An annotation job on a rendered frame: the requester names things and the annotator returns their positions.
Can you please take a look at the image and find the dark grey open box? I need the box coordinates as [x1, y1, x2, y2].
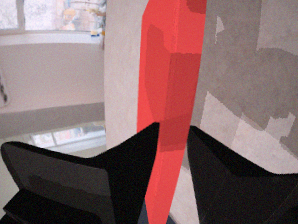
[137, 200, 176, 224]

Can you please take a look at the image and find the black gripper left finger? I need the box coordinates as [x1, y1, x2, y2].
[0, 123, 160, 224]

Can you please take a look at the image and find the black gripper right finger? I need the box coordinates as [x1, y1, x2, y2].
[186, 125, 298, 224]

